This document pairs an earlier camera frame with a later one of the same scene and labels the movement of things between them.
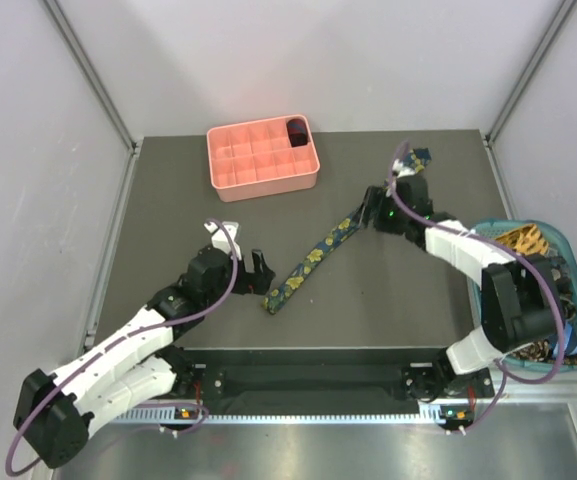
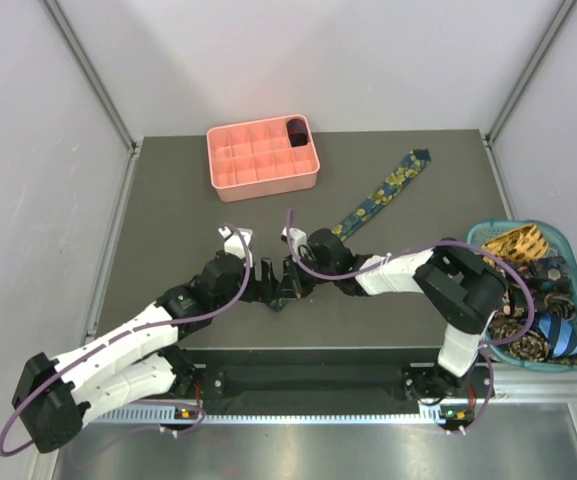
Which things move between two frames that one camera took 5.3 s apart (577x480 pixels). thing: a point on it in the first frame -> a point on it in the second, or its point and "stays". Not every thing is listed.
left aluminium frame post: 92,74 stays
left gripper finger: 263,276 -> 272,299
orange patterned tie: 526,239 stays
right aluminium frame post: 562,14 stays
